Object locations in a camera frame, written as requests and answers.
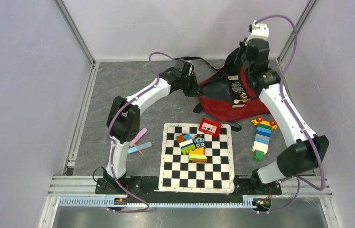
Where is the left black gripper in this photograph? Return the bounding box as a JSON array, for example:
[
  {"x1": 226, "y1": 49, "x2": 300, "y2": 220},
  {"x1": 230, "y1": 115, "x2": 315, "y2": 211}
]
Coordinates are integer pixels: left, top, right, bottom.
[{"x1": 179, "y1": 71, "x2": 203, "y2": 97}]

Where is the red backpack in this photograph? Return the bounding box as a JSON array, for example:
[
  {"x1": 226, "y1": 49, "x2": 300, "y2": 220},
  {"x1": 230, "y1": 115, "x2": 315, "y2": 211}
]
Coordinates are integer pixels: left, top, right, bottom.
[{"x1": 176, "y1": 48, "x2": 270, "y2": 122}]

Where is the black orange book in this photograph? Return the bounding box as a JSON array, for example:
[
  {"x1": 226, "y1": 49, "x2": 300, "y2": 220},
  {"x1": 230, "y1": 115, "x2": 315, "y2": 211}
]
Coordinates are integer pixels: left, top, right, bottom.
[{"x1": 228, "y1": 75, "x2": 250, "y2": 108}]

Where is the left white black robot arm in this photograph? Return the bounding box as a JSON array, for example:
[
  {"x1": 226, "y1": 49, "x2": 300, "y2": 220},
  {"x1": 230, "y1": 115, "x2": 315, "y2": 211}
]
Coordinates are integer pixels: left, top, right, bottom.
[{"x1": 103, "y1": 57, "x2": 202, "y2": 194}]

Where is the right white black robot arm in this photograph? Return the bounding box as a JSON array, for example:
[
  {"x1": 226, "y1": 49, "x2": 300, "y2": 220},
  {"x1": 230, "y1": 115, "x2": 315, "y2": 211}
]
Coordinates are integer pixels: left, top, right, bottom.
[{"x1": 236, "y1": 38, "x2": 329, "y2": 194}]

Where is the red plastic card box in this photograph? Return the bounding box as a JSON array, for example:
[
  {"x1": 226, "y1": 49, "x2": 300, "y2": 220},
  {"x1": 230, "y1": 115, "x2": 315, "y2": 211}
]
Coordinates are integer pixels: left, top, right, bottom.
[{"x1": 198, "y1": 117, "x2": 222, "y2": 137}]

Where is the brown blue green block stack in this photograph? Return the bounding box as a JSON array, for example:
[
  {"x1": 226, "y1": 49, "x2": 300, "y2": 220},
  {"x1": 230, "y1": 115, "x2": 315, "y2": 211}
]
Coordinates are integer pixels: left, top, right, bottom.
[{"x1": 176, "y1": 134, "x2": 196, "y2": 155}]

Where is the blue owl number block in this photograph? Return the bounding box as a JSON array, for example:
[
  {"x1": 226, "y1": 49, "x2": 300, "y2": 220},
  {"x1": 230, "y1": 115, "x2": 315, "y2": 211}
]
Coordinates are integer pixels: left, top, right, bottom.
[{"x1": 193, "y1": 134, "x2": 206, "y2": 148}]

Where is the pink highlighter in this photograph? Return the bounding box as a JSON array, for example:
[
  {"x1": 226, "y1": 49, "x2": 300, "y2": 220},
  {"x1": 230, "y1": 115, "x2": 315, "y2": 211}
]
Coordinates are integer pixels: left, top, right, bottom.
[{"x1": 130, "y1": 128, "x2": 148, "y2": 146}]

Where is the green yellow orange block stack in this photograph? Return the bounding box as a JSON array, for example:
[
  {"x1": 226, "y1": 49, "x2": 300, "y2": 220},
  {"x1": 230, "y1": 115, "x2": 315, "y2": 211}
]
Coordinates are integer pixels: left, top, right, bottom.
[{"x1": 188, "y1": 148, "x2": 207, "y2": 163}]

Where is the light blue highlighter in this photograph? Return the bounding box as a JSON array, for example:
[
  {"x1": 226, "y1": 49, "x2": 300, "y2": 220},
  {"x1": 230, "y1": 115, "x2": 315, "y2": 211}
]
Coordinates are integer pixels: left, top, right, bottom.
[{"x1": 128, "y1": 142, "x2": 152, "y2": 154}]

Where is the long striped block tower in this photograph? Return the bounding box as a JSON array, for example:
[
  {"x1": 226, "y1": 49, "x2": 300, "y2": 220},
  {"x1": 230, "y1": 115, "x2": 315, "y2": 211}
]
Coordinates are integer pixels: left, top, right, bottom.
[{"x1": 252, "y1": 116, "x2": 277, "y2": 162}]

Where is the black white chessboard mat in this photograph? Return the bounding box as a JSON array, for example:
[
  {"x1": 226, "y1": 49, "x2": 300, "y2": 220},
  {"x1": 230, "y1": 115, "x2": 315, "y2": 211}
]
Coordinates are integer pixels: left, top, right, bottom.
[{"x1": 158, "y1": 123, "x2": 235, "y2": 194}]

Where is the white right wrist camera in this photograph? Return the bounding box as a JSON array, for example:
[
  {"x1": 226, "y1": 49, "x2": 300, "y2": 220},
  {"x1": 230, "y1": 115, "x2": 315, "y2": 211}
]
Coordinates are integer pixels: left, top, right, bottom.
[{"x1": 245, "y1": 20, "x2": 270, "y2": 43}]

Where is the blue toothed cable rail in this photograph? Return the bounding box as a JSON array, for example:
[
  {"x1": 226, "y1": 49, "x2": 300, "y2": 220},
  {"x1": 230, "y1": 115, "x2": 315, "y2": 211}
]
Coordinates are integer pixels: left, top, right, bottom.
[{"x1": 58, "y1": 196, "x2": 256, "y2": 209}]

